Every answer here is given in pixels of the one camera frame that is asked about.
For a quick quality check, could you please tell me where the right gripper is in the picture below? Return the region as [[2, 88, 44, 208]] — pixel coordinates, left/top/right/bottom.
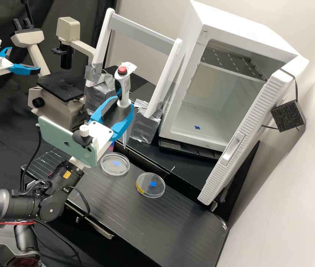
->
[[88, 95, 135, 162]]

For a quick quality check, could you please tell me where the pipette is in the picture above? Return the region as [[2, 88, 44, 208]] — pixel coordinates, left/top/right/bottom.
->
[[114, 62, 139, 152]]

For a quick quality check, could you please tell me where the white pipette stand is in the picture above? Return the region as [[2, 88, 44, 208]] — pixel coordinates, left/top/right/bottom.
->
[[84, 7, 183, 144]]

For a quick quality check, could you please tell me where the petri dish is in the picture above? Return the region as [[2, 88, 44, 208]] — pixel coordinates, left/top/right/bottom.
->
[[100, 152, 131, 177]]

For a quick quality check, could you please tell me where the cream microscope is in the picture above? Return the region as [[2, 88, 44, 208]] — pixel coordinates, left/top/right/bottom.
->
[[9, 16, 97, 131]]

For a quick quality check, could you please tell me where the incubator door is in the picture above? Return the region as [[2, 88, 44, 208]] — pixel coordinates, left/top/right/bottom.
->
[[197, 55, 310, 207]]

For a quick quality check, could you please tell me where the white incubator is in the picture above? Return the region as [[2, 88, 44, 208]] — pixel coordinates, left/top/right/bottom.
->
[[157, 0, 300, 161]]

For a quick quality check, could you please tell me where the right wrist camera phone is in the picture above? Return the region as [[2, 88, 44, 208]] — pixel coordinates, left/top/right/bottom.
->
[[36, 115, 100, 169]]

